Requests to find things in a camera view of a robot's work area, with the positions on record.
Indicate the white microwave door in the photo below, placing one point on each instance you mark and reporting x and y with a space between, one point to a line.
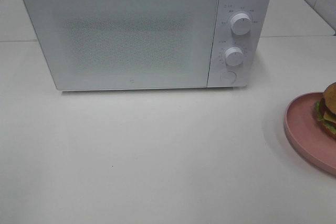
125 44

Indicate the pink round plate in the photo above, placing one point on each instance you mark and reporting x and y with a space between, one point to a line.
305 134

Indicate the burger with sesame bun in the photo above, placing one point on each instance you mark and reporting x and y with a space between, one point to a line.
325 111

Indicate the lower white timer knob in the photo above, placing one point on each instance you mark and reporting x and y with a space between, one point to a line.
233 56

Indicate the upper white power knob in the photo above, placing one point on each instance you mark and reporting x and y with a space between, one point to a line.
240 23

